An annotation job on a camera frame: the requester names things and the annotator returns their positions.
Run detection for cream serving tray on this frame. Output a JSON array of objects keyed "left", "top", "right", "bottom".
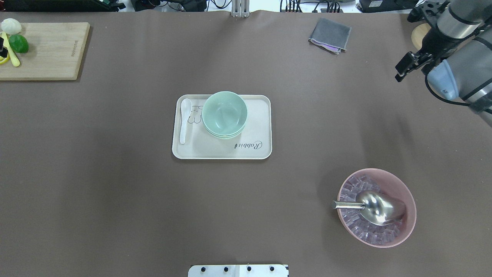
[{"left": 172, "top": 94, "right": 273, "bottom": 160}]

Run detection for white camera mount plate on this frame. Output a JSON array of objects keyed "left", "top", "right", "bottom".
[{"left": 188, "top": 264, "right": 289, "bottom": 277}]

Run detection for green bowl on tray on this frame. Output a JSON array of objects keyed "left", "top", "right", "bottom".
[{"left": 211, "top": 133, "right": 241, "bottom": 140}]

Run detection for metal ice scoop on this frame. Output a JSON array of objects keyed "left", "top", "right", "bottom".
[{"left": 331, "top": 190, "right": 406, "bottom": 226}]

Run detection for white garlic bulb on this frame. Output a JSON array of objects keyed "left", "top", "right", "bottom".
[{"left": 1, "top": 18, "right": 22, "bottom": 35}]

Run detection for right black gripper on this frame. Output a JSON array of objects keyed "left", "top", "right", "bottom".
[{"left": 395, "top": 0, "right": 454, "bottom": 82}]

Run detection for green lime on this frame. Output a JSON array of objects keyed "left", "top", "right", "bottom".
[{"left": 8, "top": 34, "right": 30, "bottom": 53}]

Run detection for white ceramic spoon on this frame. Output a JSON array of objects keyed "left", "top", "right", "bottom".
[{"left": 179, "top": 98, "right": 192, "bottom": 144}]

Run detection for aluminium frame post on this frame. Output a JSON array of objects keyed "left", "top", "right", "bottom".
[{"left": 231, "top": 0, "right": 250, "bottom": 18}]

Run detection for wooden cup tree stand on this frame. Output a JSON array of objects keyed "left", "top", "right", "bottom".
[{"left": 411, "top": 23, "right": 431, "bottom": 50}]

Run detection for yellow lemon slices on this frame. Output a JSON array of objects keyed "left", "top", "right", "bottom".
[{"left": 0, "top": 54, "right": 10, "bottom": 65}]

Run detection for grey folded cloth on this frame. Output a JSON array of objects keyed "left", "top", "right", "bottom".
[{"left": 309, "top": 18, "right": 352, "bottom": 54}]

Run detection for green bowl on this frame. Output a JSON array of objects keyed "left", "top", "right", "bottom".
[
  {"left": 211, "top": 133, "right": 241, "bottom": 140},
  {"left": 207, "top": 129, "right": 243, "bottom": 136},
  {"left": 202, "top": 91, "right": 248, "bottom": 135}
]

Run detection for yellow plastic knife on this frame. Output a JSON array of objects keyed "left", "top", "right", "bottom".
[{"left": 1, "top": 32, "right": 20, "bottom": 67}]

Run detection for pink bowl with ice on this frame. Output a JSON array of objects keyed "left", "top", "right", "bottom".
[{"left": 337, "top": 168, "right": 417, "bottom": 248}]

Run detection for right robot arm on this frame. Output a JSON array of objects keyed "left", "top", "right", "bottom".
[{"left": 395, "top": 0, "right": 492, "bottom": 125}]

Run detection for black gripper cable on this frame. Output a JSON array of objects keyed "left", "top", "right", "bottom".
[{"left": 424, "top": 69, "right": 471, "bottom": 106}]

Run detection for wooden cutting board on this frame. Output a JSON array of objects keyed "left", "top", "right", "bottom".
[{"left": 0, "top": 22, "right": 90, "bottom": 81}]

